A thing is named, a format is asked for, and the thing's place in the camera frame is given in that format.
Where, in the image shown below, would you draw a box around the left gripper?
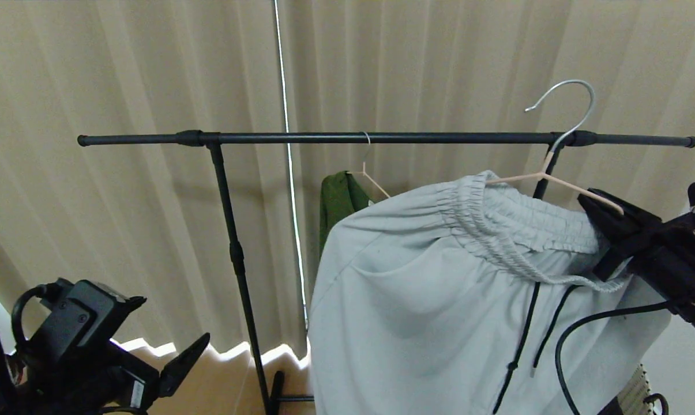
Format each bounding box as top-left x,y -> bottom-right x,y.
23,332 -> 211,415

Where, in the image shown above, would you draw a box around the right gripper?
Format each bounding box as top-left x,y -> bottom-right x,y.
592,219 -> 695,348

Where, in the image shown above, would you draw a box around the pink clothes hanger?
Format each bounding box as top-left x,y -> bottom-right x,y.
349,131 -> 392,200
485,80 -> 625,216

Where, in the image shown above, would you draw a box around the green printed shirt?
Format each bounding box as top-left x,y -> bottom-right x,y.
318,171 -> 378,261

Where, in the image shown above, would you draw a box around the pale grey shorts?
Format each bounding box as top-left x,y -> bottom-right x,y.
308,169 -> 672,415

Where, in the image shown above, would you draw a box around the white laundry basket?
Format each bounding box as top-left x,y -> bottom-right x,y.
598,363 -> 670,415

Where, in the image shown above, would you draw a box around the black clothes rack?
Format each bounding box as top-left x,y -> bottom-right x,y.
77,129 -> 695,415

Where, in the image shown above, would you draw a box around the beige curtain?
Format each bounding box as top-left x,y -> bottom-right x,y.
0,0 -> 695,369

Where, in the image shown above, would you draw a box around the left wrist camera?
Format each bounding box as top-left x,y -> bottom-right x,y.
31,278 -> 148,372

